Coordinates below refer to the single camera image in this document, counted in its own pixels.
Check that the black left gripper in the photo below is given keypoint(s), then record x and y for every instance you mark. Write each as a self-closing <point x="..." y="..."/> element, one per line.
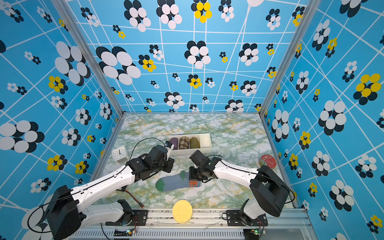
<point x="171" y="162"/>

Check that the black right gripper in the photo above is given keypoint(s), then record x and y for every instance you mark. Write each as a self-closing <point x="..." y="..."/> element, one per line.
<point x="191" y="175"/>

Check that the grey blue striped sock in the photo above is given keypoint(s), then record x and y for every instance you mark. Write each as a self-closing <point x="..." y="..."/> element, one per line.
<point x="178" y="181"/>

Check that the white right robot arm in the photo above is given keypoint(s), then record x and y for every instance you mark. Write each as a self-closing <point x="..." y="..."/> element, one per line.
<point x="269" y="190"/>

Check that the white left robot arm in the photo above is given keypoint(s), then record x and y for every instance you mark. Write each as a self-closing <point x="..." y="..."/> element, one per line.
<point x="71" y="209"/>

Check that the olive green rolled sock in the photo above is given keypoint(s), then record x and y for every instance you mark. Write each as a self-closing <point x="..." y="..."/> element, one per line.
<point x="195" y="143"/>

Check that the white square alarm clock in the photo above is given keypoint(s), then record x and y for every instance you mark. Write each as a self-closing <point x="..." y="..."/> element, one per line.
<point x="120" y="155"/>

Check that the white divided storage box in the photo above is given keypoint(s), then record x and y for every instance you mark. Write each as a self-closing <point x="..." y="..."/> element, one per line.
<point x="205" y="141"/>

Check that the brown argyle rolled sock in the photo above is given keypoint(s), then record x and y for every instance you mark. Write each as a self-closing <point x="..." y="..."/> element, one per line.
<point x="184" y="143"/>

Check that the purple rolled sock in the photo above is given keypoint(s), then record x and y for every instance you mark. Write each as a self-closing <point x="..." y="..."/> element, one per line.
<point x="175" y="142"/>

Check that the yellow round sponge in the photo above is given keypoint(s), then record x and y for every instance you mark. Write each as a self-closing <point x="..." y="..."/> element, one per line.
<point x="182" y="211"/>

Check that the green circuit board left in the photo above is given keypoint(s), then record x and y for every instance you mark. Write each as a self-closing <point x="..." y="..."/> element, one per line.
<point x="123" y="233"/>

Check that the green circuit board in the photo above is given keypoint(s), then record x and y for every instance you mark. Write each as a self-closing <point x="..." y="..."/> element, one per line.
<point x="123" y="233"/>
<point x="251" y="234"/>

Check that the green circuit board right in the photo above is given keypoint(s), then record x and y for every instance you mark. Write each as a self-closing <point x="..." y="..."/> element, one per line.
<point x="251" y="234"/>

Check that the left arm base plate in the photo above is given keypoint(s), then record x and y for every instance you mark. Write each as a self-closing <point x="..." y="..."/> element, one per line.
<point x="134" y="218"/>

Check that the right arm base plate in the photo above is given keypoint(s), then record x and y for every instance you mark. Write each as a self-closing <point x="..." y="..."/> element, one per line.
<point x="236" y="218"/>

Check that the aluminium front rail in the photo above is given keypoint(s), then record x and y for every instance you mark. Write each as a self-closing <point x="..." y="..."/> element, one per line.
<point x="205" y="224"/>

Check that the aluminium corner post left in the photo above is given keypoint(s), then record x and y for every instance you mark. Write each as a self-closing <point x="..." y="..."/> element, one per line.
<point x="64" y="12"/>

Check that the aluminium corner post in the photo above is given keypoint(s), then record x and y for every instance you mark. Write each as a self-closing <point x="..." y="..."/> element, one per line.
<point x="310" y="11"/>
<point x="64" y="12"/>

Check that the aluminium corner post right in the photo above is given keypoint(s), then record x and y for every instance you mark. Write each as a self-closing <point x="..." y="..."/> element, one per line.
<point x="310" y="11"/>

